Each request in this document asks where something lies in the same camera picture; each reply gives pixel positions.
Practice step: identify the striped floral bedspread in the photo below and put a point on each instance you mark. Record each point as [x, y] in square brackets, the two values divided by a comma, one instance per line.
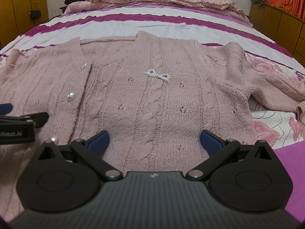
[184, 24]

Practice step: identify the small black bag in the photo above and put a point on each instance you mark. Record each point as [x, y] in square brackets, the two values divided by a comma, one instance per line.
[35, 14]

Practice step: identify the pink knitted cardigan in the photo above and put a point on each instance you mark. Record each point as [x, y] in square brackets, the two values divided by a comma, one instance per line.
[153, 95]

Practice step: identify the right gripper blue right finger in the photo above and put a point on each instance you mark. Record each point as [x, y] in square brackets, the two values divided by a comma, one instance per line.
[219, 152]

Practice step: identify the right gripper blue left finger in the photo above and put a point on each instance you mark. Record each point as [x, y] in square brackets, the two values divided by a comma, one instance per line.
[89, 152]

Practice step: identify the wooden side cabinet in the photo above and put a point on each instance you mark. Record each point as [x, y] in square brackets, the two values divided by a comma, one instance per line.
[285, 29]

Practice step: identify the yellow wooden wardrobe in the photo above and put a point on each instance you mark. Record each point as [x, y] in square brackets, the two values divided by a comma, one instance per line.
[15, 17]

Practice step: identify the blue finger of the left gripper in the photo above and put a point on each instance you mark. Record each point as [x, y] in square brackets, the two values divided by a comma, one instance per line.
[5, 108]
[39, 119]

